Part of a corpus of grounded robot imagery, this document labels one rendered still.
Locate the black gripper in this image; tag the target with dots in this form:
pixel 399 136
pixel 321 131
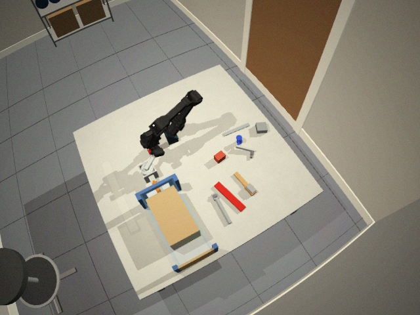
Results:
pixel 156 150

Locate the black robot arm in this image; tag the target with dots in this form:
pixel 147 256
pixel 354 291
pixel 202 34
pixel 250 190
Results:
pixel 176 116

